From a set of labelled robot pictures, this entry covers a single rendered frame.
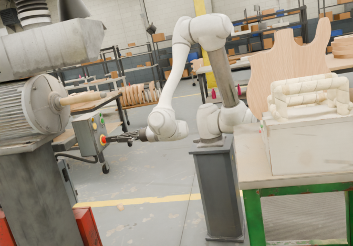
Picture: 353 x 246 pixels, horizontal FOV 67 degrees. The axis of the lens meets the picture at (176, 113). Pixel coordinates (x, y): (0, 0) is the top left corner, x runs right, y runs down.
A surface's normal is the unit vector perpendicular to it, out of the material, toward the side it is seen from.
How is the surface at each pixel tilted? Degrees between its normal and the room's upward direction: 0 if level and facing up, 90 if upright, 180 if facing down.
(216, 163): 90
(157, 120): 67
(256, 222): 90
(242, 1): 90
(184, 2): 90
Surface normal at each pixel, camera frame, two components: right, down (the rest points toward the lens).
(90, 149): -0.17, 0.27
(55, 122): 0.97, 0.00
